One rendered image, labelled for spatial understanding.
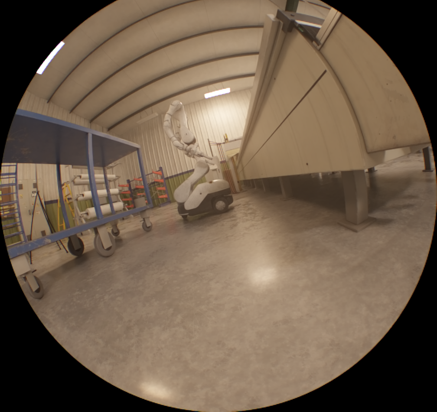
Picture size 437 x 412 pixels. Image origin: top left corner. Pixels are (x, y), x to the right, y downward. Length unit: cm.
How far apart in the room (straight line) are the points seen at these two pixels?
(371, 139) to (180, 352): 63
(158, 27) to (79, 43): 274
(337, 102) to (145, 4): 575
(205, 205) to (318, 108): 134
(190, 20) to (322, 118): 586
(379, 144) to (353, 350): 40
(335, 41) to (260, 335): 68
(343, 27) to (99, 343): 96
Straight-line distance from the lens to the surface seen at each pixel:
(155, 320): 47
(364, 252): 56
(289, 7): 680
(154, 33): 622
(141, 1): 587
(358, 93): 43
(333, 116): 48
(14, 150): 160
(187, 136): 183
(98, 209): 122
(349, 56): 45
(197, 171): 172
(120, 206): 509
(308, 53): 54
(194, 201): 156
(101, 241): 125
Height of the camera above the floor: 31
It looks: 3 degrees down
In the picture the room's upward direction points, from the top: 15 degrees counter-clockwise
